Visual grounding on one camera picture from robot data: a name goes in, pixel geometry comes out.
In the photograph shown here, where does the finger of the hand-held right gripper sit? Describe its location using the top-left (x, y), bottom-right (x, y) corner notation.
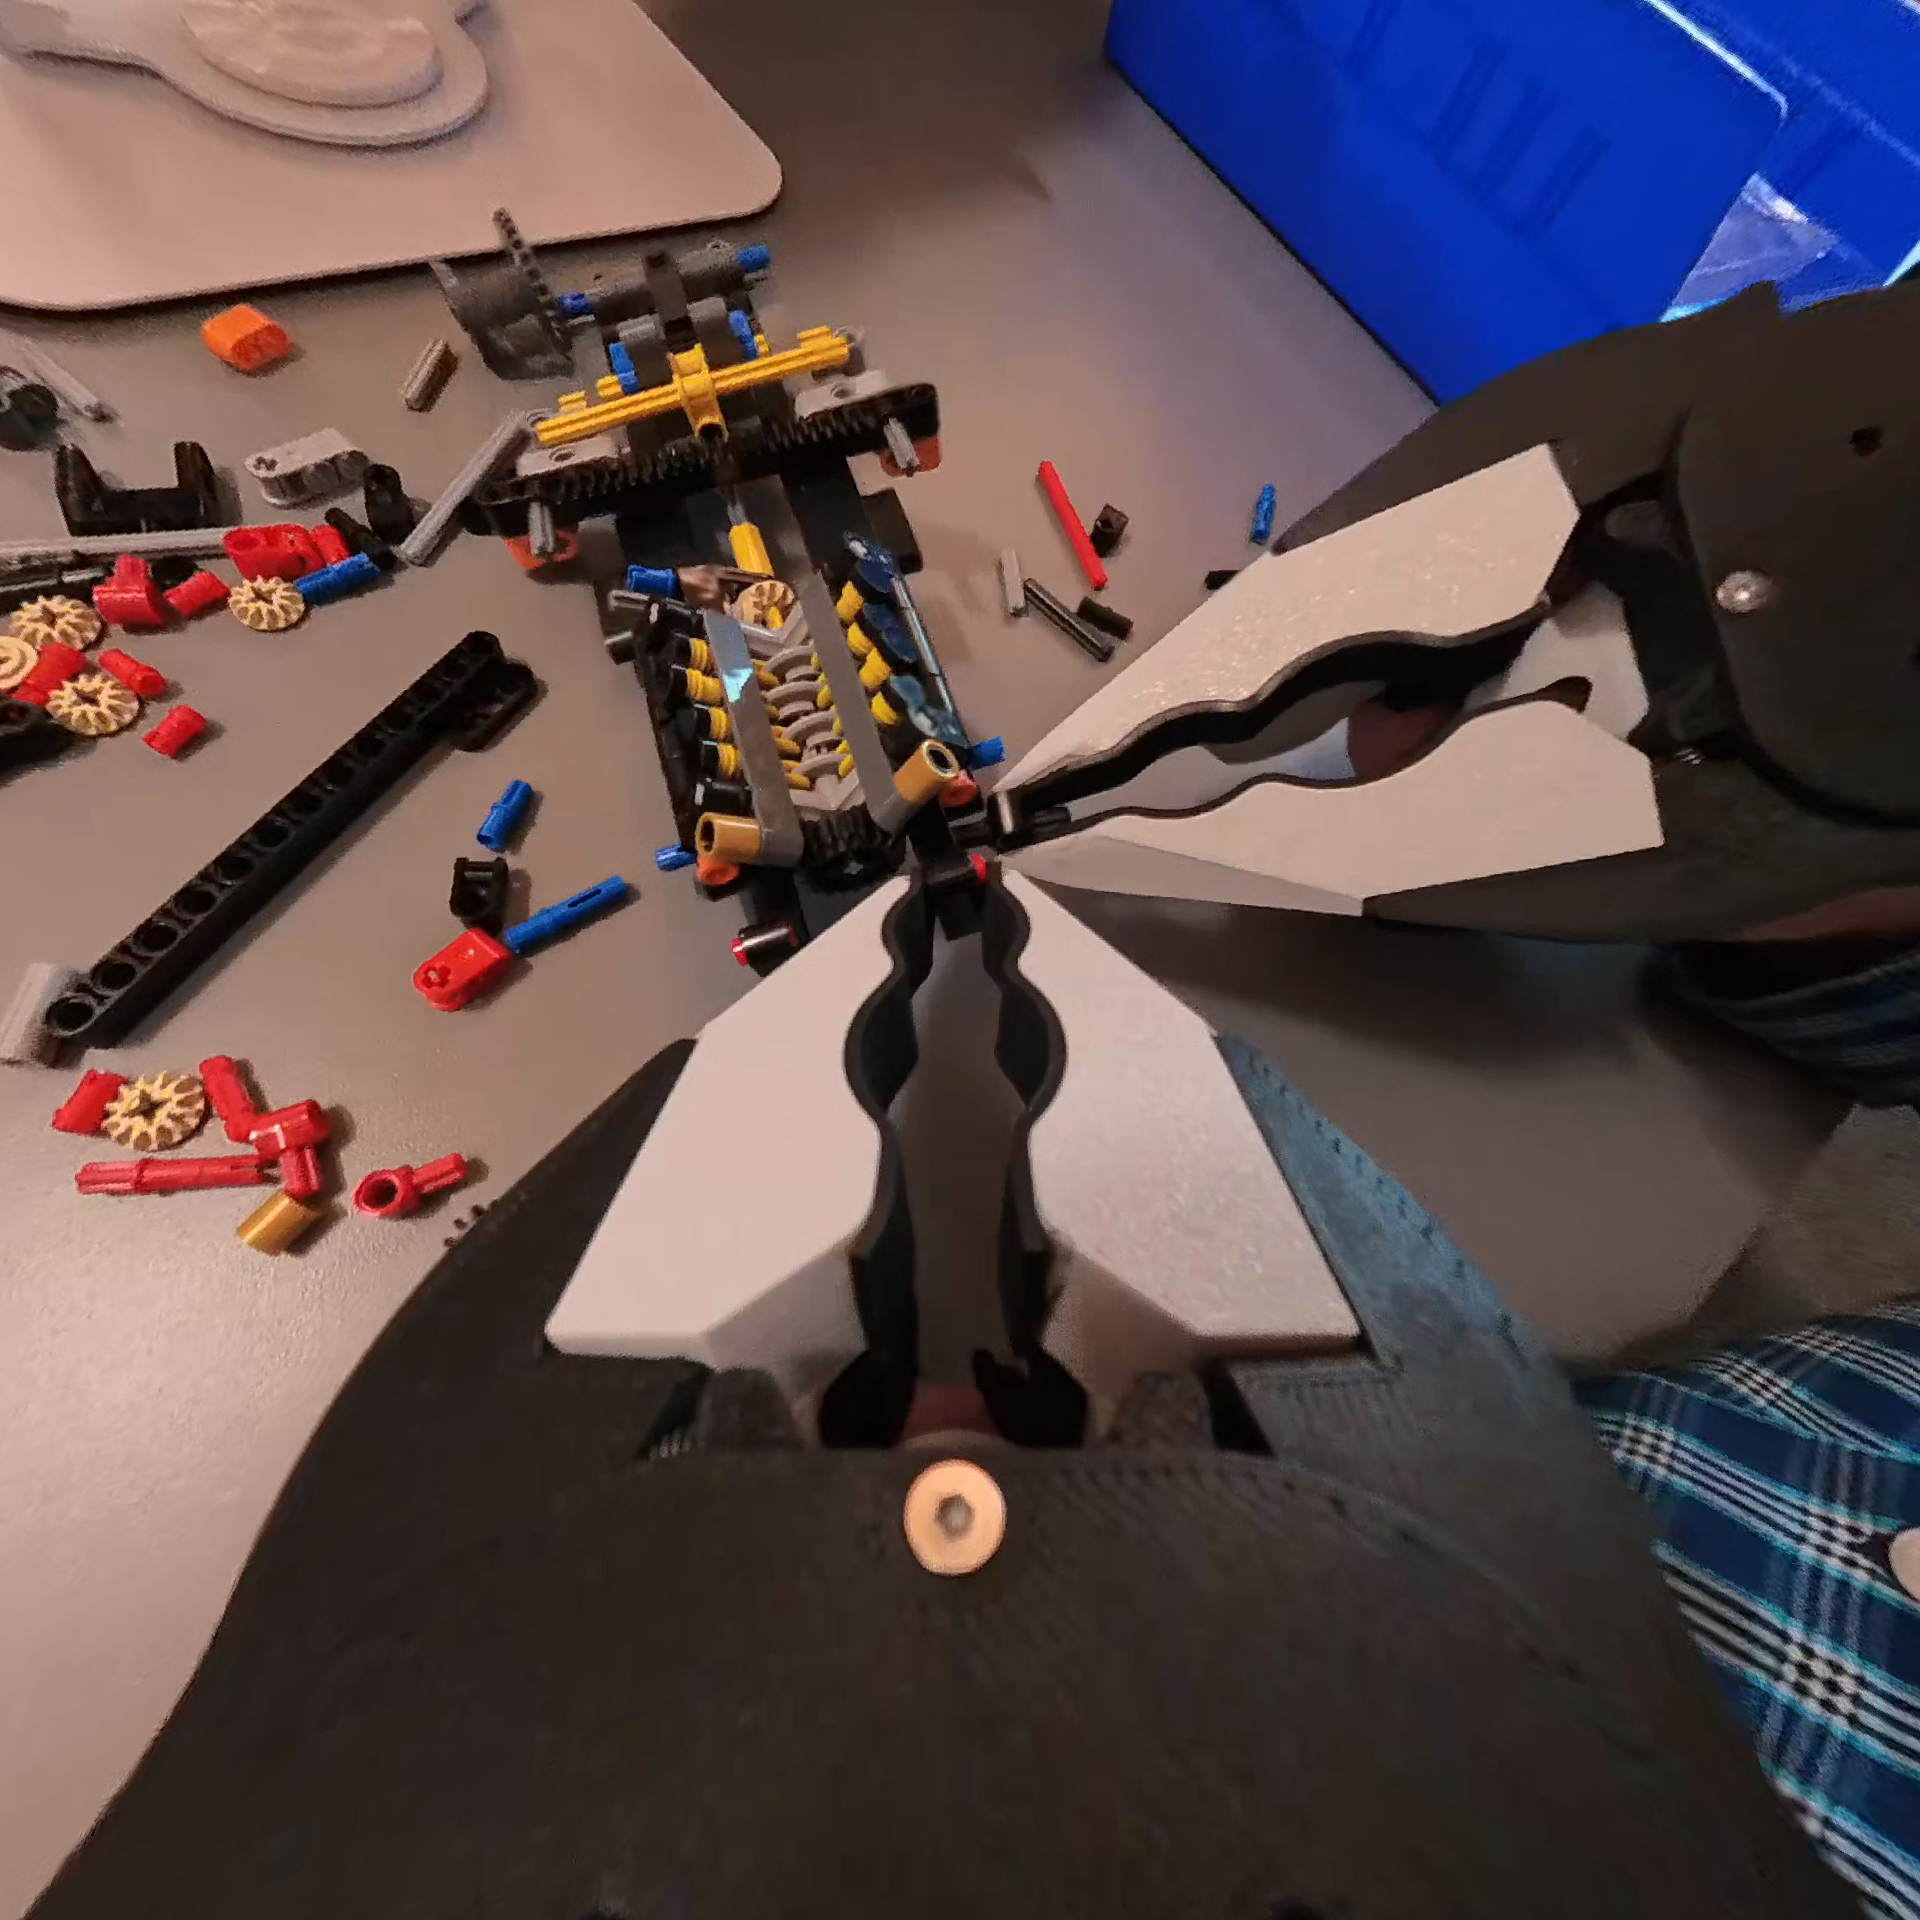
top-left (998, 674), bottom-right (1667, 918)
top-left (995, 446), bottom-right (1585, 807)

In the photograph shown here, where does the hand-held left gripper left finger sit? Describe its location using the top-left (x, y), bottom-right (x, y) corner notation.
top-left (543, 874), bottom-right (923, 1419)

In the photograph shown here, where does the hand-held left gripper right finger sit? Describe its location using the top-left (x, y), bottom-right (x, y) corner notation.
top-left (982, 868), bottom-right (1361, 1443)

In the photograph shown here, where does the lego car chassis assembly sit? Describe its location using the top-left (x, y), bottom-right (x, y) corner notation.
top-left (502, 240), bottom-right (1032, 975)

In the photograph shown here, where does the person's right forearm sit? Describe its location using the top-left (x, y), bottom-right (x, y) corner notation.
top-left (1648, 935), bottom-right (1920, 1113)

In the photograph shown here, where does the blue lego axle pin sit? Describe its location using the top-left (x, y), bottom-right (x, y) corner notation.
top-left (502, 874), bottom-right (634, 959)

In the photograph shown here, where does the short red lego axle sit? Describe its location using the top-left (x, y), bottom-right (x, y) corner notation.
top-left (1032, 458), bottom-right (1108, 586)

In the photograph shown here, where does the black lego axle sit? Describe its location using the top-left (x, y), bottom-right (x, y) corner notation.
top-left (1018, 583), bottom-right (1112, 660)

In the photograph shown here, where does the red lego pin connector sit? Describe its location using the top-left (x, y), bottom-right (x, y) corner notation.
top-left (246, 1101), bottom-right (327, 1197)
top-left (412, 925), bottom-right (516, 1013)

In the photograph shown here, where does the long red lego axle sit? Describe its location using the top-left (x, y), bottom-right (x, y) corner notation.
top-left (71, 1151), bottom-right (272, 1191)

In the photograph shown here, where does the long black lego beam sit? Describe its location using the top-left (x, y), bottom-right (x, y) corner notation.
top-left (44, 629), bottom-right (536, 1053)

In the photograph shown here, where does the tan lego bevel gear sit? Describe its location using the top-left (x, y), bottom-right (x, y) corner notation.
top-left (102, 1069), bottom-right (207, 1151)

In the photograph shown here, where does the light grey lego connector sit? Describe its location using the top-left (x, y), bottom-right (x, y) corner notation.
top-left (0, 960), bottom-right (88, 1067)

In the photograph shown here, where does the pile of small lego pieces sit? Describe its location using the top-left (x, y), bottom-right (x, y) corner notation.
top-left (0, 521), bottom-right (371, 774)

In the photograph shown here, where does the light grey lego liftarm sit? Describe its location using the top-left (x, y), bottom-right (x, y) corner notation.
top-left (246, 430), bottom-right (363, 511)

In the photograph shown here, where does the long grey lego rack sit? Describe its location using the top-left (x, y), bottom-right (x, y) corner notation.
top-left (0, 521), bottom-right (230, 583)

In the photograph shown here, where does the dark grey lego differential gear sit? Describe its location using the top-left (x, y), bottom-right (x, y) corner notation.
top-left (432, 209), bottom-right (584, 378)

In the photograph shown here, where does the thin grey lego axle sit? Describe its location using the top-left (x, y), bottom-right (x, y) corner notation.
top-left (0, 330), bottom-right (114, 421)

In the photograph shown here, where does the blue plastic bin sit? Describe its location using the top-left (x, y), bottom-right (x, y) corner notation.
top-left (1108, 0), bottom-right (1920, 406)

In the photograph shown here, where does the person's plaid shirt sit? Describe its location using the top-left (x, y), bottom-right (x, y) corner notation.
top-left (1576, 1306), bottom-right (1920, 1920)

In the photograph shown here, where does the grey desk mat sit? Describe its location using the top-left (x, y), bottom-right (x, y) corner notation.
top-left (0, 0), bottom-right (780, 308)

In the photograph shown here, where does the pale flat object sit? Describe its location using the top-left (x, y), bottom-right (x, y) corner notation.
top-left (0, 0), bottom-right (491, 144)

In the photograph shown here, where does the red lego ring connector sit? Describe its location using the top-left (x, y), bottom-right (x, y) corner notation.
top-left (352, 1151), bottom-right (464, 1218)

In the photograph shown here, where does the black lego bracket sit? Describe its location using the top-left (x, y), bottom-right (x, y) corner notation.
top-left (54, 437), bottom-right (223, 541)

